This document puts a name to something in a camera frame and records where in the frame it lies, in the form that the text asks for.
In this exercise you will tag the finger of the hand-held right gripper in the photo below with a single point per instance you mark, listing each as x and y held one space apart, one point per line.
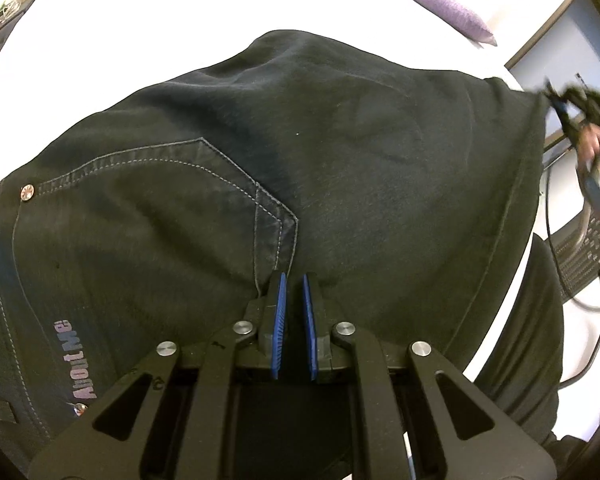
558 106

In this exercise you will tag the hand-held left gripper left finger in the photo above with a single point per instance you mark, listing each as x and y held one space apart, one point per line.
278 325

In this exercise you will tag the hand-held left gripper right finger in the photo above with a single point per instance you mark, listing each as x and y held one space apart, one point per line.
310 330

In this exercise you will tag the black denim pants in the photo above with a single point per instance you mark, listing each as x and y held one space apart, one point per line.
330 160

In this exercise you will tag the person's right hand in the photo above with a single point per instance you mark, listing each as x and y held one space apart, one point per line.
592 145

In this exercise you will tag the purple pillow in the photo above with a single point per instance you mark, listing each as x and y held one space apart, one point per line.
450 10

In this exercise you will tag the bed with white sheet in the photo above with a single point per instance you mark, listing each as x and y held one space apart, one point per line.
180 10

